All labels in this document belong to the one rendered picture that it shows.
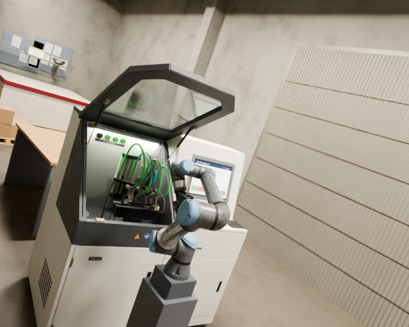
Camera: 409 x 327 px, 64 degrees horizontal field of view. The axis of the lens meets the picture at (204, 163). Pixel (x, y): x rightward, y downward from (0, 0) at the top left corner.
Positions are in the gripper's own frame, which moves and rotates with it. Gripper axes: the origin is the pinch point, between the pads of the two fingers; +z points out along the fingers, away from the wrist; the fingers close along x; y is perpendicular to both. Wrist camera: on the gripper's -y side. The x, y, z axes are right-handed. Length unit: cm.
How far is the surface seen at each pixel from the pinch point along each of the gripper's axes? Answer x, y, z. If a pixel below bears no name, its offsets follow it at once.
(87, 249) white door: 44, 54, 5
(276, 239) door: -264, 249, 34
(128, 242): 18, 56, 5
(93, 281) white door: 40, 68, 25
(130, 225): 17, 49, -6
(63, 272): 58, 60, 16
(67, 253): 55, 56, 5
